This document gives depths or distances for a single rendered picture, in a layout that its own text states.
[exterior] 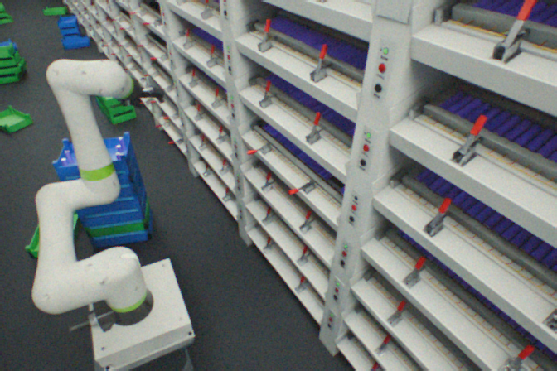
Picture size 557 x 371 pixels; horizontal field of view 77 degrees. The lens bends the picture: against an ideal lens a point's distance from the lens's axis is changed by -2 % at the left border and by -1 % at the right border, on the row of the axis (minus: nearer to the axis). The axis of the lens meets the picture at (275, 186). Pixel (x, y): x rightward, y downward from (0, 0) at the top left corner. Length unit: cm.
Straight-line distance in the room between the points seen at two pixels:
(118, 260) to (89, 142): 43
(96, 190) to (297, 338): 100
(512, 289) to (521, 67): 41
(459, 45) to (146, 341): 114
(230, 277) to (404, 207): 112
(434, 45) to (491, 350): 66
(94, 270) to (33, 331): 83
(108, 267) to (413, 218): 84
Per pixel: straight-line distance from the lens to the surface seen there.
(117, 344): 129
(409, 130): 80
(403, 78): 76
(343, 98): 90
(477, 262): 84
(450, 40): 71
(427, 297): 99
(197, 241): 198
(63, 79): 126
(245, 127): 147
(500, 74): 66
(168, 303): 132
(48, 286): 118
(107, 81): 120
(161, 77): 256
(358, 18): 82
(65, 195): 145
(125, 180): 179
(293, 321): 167
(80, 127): 133
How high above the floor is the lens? 146
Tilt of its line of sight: 40 degrees down
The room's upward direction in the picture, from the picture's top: straight up
